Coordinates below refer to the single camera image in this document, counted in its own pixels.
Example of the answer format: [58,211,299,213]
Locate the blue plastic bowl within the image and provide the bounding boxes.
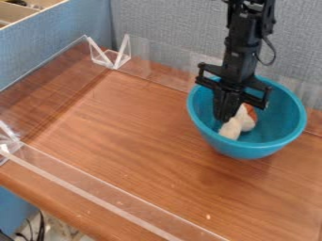
[185,75,307,160]

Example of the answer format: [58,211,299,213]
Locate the wooden shelf unit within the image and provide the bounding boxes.
[0,0,69,30]

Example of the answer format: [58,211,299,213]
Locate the black floor cables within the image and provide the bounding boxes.
[0,210,48,241]

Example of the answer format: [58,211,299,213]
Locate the clear acrylic barrier frame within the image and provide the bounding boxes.
[0,33,322,241]

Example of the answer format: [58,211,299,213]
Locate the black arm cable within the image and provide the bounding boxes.
[252,35,278,67]

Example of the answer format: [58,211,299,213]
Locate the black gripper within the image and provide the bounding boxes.
[195,38,270,122]

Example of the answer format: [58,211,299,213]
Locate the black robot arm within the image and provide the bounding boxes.
[195,0,276,122]

